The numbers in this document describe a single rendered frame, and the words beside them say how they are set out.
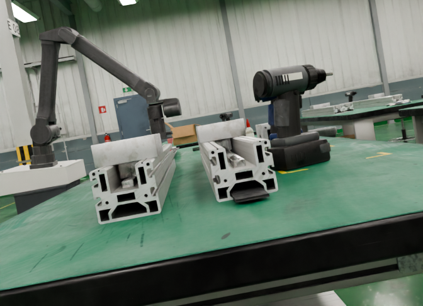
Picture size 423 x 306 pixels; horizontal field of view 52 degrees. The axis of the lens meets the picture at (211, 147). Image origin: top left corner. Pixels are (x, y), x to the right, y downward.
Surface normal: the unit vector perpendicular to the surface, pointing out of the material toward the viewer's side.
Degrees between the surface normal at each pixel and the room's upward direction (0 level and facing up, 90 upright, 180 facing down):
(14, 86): 90
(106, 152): 90
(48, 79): 92
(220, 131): 90
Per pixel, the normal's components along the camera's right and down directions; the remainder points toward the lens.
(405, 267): 0.04, 0.04
